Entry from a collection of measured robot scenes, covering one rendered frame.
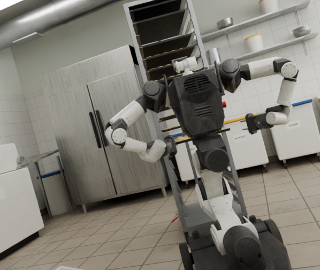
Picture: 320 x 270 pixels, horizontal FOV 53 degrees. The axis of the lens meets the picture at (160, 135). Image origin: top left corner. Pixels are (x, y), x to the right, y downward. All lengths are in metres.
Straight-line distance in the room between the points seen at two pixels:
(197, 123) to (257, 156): 2.72
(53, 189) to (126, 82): 2.15
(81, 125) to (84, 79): 0.63
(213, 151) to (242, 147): 2.70
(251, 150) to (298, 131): 0.59
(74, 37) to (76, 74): 1.23
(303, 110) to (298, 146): 0.44
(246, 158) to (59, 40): 3.60
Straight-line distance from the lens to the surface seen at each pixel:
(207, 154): 1.52
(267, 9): 4.76
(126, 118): 1.61
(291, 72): 1.75
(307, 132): 4.24
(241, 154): 4.23
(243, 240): 1.48
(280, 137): 4.22
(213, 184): 1.91
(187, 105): 1.54
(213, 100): 1.56
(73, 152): 4.63
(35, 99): 6.05
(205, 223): 2.43
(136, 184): 4.31
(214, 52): 4.68
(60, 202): 5.40
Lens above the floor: 0.89
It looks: 1 degrees down
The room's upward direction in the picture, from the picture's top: 15 degrees counter-clockwise
